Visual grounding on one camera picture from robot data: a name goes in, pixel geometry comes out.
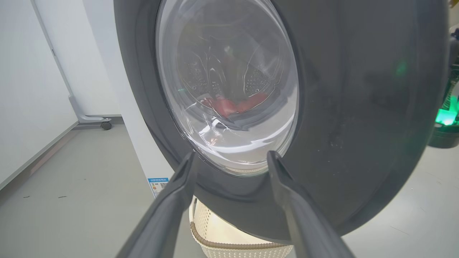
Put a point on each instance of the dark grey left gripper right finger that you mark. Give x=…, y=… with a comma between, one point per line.
x=301, y=222

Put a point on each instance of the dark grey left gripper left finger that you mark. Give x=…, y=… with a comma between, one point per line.
x=168, y=215

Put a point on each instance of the dark grey round washer door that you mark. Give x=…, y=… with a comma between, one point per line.
x=340, y=107

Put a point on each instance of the red and white garment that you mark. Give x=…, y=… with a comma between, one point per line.
x=229, y=105

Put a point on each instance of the black robot base green light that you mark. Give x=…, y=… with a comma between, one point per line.
x=444, y=138

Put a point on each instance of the cream perforated laundry basket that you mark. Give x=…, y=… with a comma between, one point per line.
x=215, y=247

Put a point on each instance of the white front-load washing machine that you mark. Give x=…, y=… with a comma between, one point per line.
x=125, y=107

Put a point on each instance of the blue energy label sticker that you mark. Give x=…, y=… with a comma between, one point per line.
x=157, y=186

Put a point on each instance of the white partition stand with caster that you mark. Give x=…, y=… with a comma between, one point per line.
x=86, y=118

